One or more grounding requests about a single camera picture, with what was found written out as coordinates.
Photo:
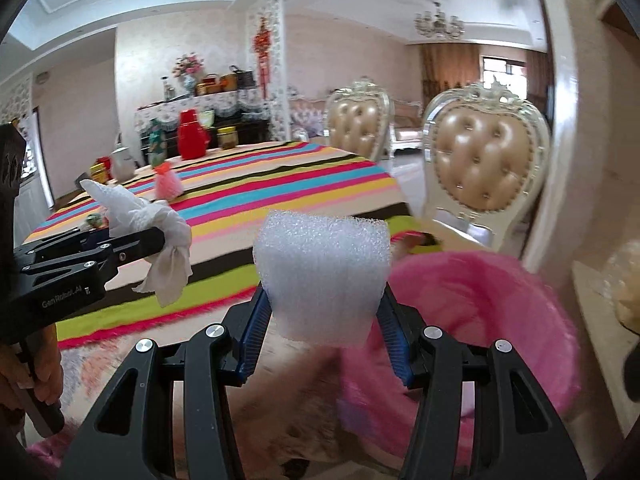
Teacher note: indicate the white tissue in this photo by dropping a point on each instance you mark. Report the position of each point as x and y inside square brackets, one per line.
[165, 230]

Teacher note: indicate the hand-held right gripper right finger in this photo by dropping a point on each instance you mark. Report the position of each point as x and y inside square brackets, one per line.
[395, 342]

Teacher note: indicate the white lattice screen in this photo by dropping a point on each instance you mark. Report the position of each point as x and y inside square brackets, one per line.
[272, 60]

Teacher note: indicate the beige wooden shelf unit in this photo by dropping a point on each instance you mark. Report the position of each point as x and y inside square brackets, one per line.
[595, 160]

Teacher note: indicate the flower vase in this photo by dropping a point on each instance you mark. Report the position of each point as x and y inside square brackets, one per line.
[189, 67]

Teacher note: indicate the red thermos jug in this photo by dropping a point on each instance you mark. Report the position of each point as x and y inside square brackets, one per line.
[192, 135]

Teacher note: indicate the yellow-label jar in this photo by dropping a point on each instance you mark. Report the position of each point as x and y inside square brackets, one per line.
[100, 172]

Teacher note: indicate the brown curtain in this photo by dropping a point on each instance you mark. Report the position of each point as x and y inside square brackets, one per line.
[450, 67]

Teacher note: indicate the dark handbag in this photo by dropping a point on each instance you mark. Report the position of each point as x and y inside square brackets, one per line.
[244, 79]

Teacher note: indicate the pink-lined waste bin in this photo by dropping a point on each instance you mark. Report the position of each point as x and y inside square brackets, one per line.
[500, 320]

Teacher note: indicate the pink orange-top foam fruit net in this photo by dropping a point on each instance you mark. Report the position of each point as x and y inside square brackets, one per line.
[167, 182]

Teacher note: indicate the beige tufted dining chair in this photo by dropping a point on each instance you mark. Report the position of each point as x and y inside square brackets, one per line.
[357, 120]
[482, 160]

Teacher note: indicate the orange handbag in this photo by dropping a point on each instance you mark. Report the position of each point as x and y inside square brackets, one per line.
[228, 82]

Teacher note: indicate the piano with lace cover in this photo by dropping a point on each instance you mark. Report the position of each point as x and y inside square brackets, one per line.
[230, 105]

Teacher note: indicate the person's left hand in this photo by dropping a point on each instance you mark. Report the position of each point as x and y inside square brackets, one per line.
[50, 370]

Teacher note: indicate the tufted sofa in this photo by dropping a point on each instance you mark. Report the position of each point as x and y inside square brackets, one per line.
[307, 117]

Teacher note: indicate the white carved armchair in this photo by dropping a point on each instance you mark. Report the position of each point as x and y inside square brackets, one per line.
[406, 127]

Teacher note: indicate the striped tablecloth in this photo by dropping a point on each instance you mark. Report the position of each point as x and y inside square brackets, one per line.
[280, 185]

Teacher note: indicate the clear plastic bag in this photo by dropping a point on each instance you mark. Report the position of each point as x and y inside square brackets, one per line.
[625, 285]

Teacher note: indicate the glass jar with yellow lid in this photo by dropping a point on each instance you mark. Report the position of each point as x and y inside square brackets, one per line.
[226, 139]

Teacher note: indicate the white ceramic teapot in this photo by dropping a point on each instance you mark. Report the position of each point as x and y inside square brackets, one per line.
[122, 162]

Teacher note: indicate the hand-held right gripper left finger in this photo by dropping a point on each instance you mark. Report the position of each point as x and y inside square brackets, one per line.
[252, 332]

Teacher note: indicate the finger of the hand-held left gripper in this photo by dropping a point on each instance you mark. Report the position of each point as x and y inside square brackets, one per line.
[130, 247]
[65, 241]

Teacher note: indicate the white foam roll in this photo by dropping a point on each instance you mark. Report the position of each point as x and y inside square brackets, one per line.
[320, 270]

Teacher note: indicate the chandelier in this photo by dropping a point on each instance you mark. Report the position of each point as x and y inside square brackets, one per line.
[439, 22]

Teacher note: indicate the red-panel handbag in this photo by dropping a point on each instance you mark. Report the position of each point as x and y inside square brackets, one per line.
[207, 86]

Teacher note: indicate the red knot hanging ornament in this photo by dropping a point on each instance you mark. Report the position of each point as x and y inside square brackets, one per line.
[262, 45]

